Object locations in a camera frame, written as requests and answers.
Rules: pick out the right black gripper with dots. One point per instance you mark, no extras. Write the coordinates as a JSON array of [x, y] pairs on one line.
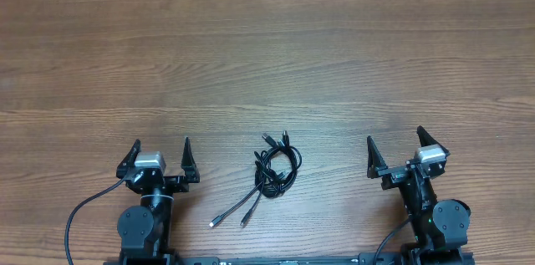
[[394, 175]]

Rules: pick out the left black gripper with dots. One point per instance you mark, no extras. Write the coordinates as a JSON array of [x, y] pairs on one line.
[[179, 183]]

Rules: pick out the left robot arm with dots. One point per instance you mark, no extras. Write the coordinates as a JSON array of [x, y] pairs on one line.
[[145, 229]]

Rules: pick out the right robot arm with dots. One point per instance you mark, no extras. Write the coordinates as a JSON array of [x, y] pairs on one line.
[[440, 227]]

